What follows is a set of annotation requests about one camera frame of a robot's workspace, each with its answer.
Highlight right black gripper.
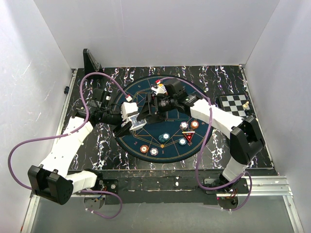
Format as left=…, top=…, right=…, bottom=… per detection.
left=136, top=92, right=177, bottom=125

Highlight green poker chip stack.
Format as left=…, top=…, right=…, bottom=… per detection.
left=158, top=133, right=170, bottom=143

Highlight red yellow chip stack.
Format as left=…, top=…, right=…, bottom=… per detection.
left=140, top=145, right=149, bottom=153

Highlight blue white chips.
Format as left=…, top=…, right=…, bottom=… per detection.
left=180, top=122, right=188, bottom=131

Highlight blue white chip stack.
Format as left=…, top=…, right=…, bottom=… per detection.
left=150, top=148, right=158, bottom=156

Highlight red black triangle marker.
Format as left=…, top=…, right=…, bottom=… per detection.
left=182, top=131, right=195, bottom=144

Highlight red yellow chips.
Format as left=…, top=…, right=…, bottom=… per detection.
left=190, top=120, right=199, bottom=129

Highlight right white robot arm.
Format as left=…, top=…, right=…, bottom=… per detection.
left=145, top=78, right=265, bottom=193

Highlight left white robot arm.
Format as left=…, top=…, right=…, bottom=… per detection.
left=28, top=89, right=138, bottom=205

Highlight round blue poker mat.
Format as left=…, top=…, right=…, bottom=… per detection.
left=109, top=75, right=214, bottom=162

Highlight black card shoe stand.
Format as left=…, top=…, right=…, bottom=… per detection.
left=83, top=49, right=103, bottom=75

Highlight black white chessboard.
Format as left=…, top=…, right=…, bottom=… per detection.
left=215, top=94, right=255, bottom=118

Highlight white chess piece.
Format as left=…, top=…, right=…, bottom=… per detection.
left=243, top=101, right=249, bottom=109

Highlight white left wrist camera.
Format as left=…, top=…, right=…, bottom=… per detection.
left=121, top=102, right=138, bottom=121

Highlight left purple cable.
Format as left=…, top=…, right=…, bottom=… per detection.
left=7, top=72, right=133, bottom=219

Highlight aluminium frame rail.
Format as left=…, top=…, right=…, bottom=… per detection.
left=21, top=176, right=304, bottom=233

